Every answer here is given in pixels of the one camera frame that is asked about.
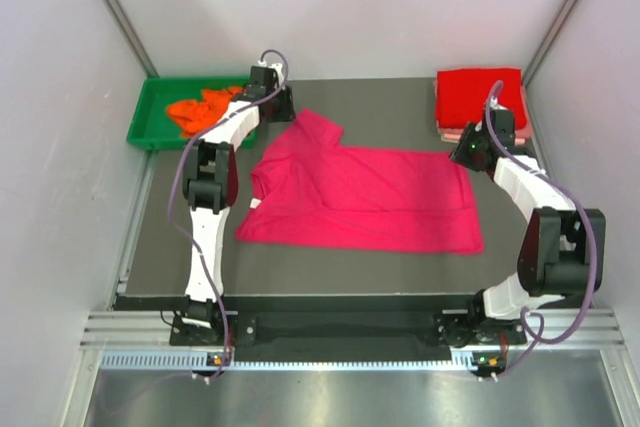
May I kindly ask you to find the green plastic bin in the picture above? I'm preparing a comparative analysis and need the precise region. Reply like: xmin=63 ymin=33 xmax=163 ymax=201
xmin=127 ymin=75 xmax=248 ymax=151

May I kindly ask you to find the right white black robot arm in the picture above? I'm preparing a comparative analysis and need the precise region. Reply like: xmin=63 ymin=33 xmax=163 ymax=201
xmin=450 ymin=106 xmax=606 ymax=345

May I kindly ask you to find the folded pink t-shirt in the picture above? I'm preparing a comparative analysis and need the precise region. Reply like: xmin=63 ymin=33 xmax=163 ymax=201
xmin=435 ymin=84 xmax=533 ymax=144

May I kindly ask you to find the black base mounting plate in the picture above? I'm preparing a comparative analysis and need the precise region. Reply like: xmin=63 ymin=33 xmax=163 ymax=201
xmin=166 ymin=294 xmax=525 ymax=361

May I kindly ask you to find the magenta pink t-shirt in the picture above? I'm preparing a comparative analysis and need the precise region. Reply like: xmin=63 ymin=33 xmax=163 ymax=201
xmin=236 ymin=110 xmax=484 ymax=255

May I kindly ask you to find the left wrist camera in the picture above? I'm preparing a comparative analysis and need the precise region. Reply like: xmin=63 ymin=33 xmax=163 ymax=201
xmin=257 ymin=60 xmax=289 ymax=85

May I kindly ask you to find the folded red t-shirt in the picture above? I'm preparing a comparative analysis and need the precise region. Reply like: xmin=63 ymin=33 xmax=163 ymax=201
xmin=435 ymin=68 xmax=528 ymax=130

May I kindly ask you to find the orange t-shirt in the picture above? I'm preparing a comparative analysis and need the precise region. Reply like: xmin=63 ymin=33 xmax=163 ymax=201
xmin=166 ymin=86 xmax=243 ymax=138

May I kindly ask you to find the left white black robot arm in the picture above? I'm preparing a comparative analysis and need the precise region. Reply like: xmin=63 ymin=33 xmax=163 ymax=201
xmin=174 ymin=60 xmax=295 ymax=348

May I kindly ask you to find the slotted grey cable duct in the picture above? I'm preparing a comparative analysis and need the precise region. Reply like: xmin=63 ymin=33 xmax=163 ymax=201
xmin=100 ymin=350 xmax=504 ymax=372

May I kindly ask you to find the aluminium frame rail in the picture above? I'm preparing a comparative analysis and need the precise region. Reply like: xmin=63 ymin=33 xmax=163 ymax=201
xmin=80 ymin=311 xmax=173 ymax=350

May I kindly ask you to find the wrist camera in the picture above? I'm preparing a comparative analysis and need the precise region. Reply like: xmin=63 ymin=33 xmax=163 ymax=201
xmin=485 ymin=92 xmax=509 ymax=114
xmin=257 ymin=60 xmax=289 ymax=85

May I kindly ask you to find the folded peach t-shirt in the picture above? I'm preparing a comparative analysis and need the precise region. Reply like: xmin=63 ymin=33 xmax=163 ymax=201
xmin=438 ymin=129 xmax=464 ymax=143

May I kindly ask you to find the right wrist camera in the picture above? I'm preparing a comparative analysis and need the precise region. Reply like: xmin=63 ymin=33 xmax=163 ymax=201
xmin=485 ymin=92 xmax=509 ymax=114

